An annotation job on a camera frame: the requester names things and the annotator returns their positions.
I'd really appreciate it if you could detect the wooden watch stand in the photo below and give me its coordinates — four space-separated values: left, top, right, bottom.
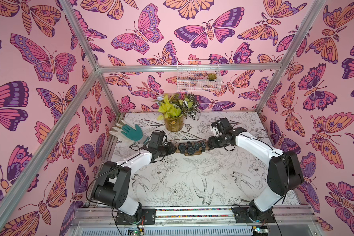
176 141 209 156

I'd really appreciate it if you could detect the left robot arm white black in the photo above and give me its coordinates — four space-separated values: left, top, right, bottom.
90 130 177 224

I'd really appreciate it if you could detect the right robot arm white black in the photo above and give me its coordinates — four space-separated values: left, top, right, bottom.
208 118 304 222

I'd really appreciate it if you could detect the teal white garden glove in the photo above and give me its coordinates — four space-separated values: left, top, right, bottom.
109 121 145 142

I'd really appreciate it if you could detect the glass vase with plants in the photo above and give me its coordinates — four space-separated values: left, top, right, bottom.
156 89 200 132

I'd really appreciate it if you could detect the small succulent in basket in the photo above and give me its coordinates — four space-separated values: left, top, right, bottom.
207 73 217 80

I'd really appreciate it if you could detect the white wire basket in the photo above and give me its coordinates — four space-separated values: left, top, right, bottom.
176 64 222 93

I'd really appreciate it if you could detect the aluminium frame back bar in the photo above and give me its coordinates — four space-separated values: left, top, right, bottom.
98 64 282 73

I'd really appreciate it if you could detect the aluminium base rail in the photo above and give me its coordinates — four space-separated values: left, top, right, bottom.
70 206 316 228

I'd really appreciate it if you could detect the aluminium frame right post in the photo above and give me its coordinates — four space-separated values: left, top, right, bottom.
256 0 326 114

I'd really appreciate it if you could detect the aluminium frame post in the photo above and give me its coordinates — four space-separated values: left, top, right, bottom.
0 70 99 231
256 0 326 114

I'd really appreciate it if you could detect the aluminium frame left post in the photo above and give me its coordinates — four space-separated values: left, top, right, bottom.
0 70 99 231

